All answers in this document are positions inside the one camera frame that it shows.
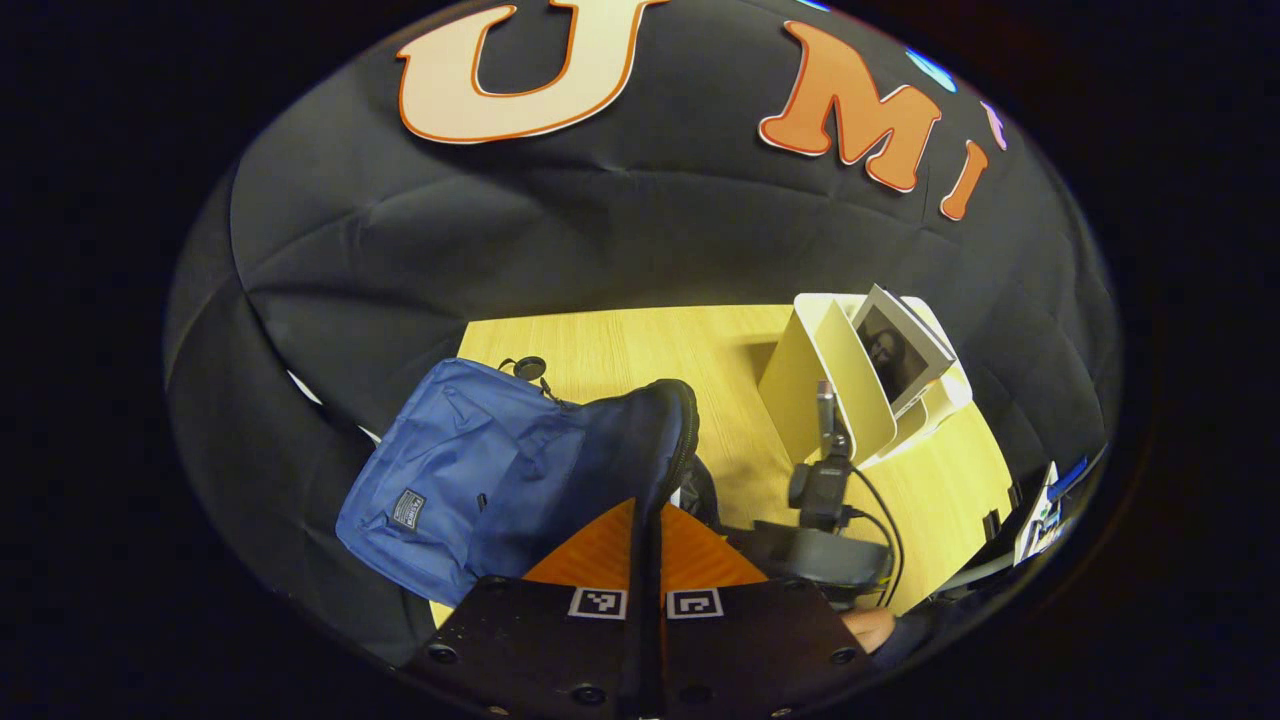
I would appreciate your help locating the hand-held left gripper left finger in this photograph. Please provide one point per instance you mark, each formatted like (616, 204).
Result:
(540, 640)

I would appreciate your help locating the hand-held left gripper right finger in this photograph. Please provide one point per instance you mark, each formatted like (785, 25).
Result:
(750, 640)

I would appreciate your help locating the cream plastic bookshelf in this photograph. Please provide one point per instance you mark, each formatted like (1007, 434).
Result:
(800, 380)

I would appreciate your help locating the grey portrait cover book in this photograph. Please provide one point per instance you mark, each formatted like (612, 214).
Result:
(895, 355)

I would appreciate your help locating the blue schoolbag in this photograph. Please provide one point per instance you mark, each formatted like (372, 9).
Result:
(450, 470)

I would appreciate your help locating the white and blue object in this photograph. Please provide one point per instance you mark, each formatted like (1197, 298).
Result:
(1035, 525)

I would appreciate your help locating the black backdrop cloth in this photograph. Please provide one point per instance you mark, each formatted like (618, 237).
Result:
(600, 230)

